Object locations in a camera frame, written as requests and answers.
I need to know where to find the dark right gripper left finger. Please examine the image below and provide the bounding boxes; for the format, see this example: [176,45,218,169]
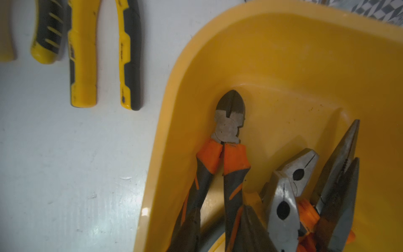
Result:
[171,209,200,252]

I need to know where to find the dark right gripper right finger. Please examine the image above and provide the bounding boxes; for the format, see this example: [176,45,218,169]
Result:
[234,205,277,252]

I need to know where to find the orange black long-nose pliers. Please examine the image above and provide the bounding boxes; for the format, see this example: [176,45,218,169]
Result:
[310,119,361,252]

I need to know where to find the orange black diagonal cutters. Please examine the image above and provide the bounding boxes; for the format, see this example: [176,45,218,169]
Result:
[168,90,251,252]

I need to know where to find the large yellow black pliers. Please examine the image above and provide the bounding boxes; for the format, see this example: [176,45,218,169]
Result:
[67,0,142,111]

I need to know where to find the small yellow needle-nose pliers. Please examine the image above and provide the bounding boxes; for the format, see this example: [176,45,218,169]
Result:
[1,0,64,65]

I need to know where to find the yellow plastic storage box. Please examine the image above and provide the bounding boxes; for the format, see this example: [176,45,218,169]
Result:
[134,1,403,252]

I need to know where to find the chrome wire glass stand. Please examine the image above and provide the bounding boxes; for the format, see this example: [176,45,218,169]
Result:
[307,0,403,27]

